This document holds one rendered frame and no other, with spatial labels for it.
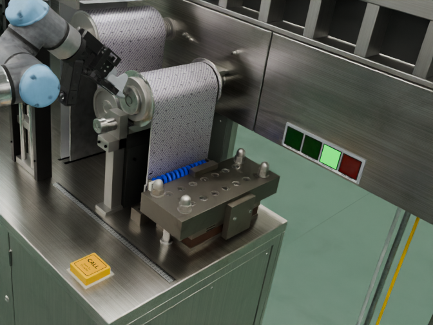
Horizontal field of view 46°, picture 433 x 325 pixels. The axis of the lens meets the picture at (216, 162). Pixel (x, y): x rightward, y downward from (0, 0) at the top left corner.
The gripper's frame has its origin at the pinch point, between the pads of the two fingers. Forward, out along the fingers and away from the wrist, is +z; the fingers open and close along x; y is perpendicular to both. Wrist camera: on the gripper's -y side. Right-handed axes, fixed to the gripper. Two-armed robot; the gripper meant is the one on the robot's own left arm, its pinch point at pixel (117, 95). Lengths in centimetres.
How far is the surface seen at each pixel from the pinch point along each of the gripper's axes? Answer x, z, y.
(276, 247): -34, 58, -10
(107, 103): 9.1, 7.2, -2.4
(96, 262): -18.2, 8.4, -37.0
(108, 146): -0.8, 6.8, -12.1
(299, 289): -9, 169, -21
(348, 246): -6, 211, 14
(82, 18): 23.1, -4.9, 13.1
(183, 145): -8.2, 23.5, -0.3
